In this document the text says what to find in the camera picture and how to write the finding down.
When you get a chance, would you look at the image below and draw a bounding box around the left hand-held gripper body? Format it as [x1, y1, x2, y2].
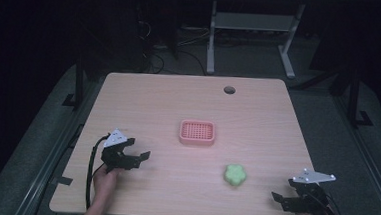
[99, 126, 145, 177]

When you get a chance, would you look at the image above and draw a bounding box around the person's left hand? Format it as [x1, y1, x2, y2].
[91, 165, 122, 201]

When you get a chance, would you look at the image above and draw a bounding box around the green flower-shaped soap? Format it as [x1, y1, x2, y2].
[223, 163, 248, 188]

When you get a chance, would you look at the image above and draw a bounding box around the pink soap dish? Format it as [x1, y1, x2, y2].
[177, 119, 218, 148]

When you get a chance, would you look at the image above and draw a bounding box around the metal floor rail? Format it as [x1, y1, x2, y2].
[325, 94, 381, 215]
[14, 75, 105, 215]

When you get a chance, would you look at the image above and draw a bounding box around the bundle of floor cables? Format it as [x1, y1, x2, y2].
[133, 19, 212, 77]

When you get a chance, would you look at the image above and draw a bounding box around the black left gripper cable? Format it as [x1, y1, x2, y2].
[84, 133, 112, 213]

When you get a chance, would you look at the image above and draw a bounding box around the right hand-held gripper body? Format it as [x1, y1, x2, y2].
[280, 166, 338, 215]

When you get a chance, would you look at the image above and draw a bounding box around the black metal stand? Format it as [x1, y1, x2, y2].
[343, 63, 378, 129]
[61, 54, 89, 111]

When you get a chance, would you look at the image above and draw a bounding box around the white metal desk frame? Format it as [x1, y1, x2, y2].
[205, 0, 307, 81]

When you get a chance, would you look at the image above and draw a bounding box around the grey tape strip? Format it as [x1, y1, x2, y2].
[49, 175, 74, 187]

